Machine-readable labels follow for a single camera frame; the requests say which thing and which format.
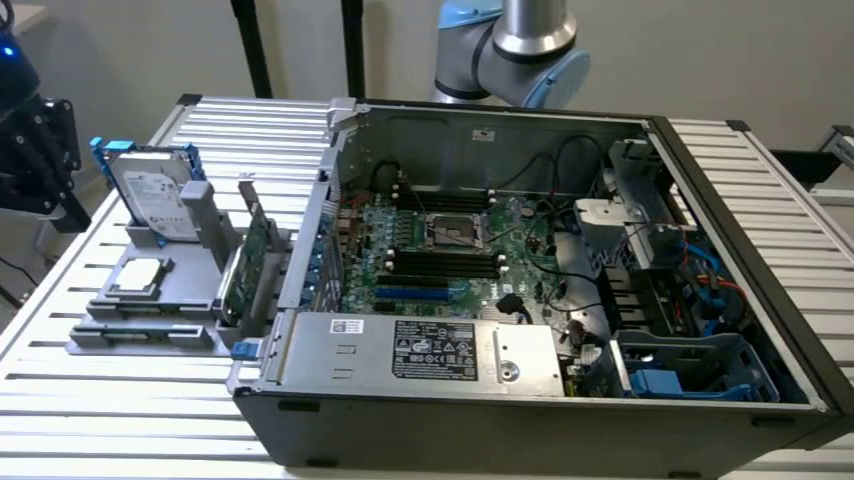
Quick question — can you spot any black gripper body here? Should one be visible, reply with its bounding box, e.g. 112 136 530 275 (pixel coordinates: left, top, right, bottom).
0 25 44 120

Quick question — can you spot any green RAM stick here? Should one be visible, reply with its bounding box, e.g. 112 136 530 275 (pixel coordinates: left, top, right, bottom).
113 298 216 310

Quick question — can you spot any black RAM slot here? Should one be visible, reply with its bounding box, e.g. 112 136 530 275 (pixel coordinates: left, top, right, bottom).
385 247 506 257
395 194 497 203
395 188 496 197
384 260 507 270
383 267 508 277
393 199 497 208
384 254 507 264

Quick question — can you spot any blue expansion slot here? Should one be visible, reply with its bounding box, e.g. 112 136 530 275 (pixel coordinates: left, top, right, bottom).
375 285 451 302

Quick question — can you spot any silver CPU chip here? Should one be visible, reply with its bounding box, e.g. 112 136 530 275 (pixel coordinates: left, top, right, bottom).
108 258 175 297

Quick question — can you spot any grey parts rack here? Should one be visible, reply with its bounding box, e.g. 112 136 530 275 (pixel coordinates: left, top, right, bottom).
64 179 296 357

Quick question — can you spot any green graphics card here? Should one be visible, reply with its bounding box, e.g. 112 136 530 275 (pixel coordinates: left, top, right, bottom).
211 171 283 329

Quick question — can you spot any black stand pole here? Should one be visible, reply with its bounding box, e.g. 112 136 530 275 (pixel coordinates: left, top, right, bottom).
228 0 276 99
343 0 369 99

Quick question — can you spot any silver power supply unit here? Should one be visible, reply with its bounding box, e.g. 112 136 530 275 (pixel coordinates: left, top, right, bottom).
260 311 570 400

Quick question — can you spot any CPU socket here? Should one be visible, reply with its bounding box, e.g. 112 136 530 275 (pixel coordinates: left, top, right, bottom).
415 211 489 252

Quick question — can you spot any green motherboard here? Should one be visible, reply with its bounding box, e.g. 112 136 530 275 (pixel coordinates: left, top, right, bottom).
335 191 570 322

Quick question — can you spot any metal drive cage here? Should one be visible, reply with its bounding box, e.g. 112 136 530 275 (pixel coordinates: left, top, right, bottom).
571 138 700 267

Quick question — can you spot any open black PC case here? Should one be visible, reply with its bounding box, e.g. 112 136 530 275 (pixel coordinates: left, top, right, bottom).
228 96 854 469

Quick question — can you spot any blue-grey plastic disk bay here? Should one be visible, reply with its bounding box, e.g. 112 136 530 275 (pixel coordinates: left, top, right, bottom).
607 328 783 402

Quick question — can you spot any hard disk in blue bracket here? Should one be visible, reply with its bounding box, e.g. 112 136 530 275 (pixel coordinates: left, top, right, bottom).
88 136 205 250

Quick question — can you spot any black floor cable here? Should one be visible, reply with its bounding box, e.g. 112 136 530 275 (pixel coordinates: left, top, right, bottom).
0 255 40 307

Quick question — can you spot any short black wire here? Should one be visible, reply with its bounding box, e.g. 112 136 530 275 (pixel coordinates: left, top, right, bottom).
371 159 403 192

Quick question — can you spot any long black wire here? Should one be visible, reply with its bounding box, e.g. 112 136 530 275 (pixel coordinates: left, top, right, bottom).
531 133 610 197

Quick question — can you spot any blue data wire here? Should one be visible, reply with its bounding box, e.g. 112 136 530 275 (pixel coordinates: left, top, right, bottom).
671 238 724 334

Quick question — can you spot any red wire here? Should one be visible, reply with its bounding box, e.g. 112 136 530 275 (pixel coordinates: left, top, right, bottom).
704 278 743 303

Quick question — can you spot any aluminium frame with black bracket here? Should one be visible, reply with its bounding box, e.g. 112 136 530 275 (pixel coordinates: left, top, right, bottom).
766 124 854 202

